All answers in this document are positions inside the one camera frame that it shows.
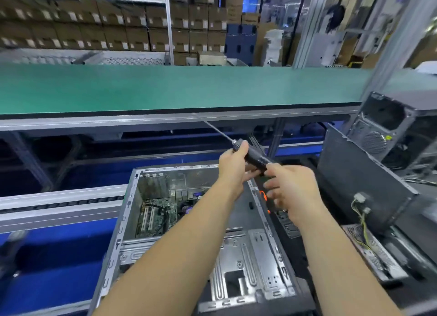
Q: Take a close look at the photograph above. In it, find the person's right hand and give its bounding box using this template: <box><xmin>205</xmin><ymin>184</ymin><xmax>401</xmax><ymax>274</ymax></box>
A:
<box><xmin>263</xmin><ymin>164</ymin><xmax>327</xmax><ymax>228</ymax></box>

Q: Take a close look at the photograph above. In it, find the person's left hand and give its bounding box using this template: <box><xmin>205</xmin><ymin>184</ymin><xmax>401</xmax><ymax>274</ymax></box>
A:
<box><xmin>217</xmin><ymin>139</ymin><xmax>263</xmax><ymax>200</ymax></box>

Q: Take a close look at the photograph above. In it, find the black electric screwdriver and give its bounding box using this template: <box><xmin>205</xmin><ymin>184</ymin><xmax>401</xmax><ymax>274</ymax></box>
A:
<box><xmin>194</xmin><ymin>114</ymin><xmax>275</xmax><ymax>173</ymax></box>

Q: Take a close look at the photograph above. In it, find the orange black handle screwdriver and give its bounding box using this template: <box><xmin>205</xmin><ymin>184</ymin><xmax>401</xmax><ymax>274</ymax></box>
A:
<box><xmin>259</xmin><ymin>188</ymin><xmax>271</xmax><ymax>214</ymax></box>

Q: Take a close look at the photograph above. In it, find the grey metal computer case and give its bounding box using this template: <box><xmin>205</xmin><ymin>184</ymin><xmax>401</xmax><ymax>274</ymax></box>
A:
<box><xmin>87</xmin><ymin>162</ymin><xmax>318</xmax><ymax>316</ymax></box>

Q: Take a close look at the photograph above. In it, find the green motherboard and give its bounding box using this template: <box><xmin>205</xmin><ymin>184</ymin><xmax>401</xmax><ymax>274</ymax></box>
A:
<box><xmin>134</xmin><ymin>193</ymin><xmax>202</xmax><ymax>240</ymax></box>

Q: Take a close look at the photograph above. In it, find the person's left forearm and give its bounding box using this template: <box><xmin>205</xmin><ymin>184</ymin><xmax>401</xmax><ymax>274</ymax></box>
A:
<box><xmin>92</xmin><ymin>186</ymin><xmax>236</xmax><ymax>316</ymax></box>

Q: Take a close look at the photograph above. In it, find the grey power supply unit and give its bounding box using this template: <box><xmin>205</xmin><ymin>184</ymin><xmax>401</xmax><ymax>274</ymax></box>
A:
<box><xmin>341</xmin><ymin>222</ymin><xmax>411</xmax><ymax>286</ymax></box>

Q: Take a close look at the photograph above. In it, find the green conveyor belt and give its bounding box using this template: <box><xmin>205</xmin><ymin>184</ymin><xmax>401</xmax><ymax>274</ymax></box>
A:
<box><xmin>0</xmin><ymin>65</ymin><xmax>437</xmax><ymax>119</ymax></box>

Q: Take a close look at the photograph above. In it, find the stack of cardboard boxes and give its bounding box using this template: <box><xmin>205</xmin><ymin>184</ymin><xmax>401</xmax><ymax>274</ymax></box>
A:
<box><xmin>0</xmin><ymin>0</ymin><xmax>264</xmax><ymax>64</ymax></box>

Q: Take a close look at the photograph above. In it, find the grey flat metal rail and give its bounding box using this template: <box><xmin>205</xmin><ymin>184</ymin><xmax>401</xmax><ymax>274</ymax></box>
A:
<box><xmin>0</xmin><ymin>184</ymin><xmax>129</xmax><ymax>233</ymax></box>

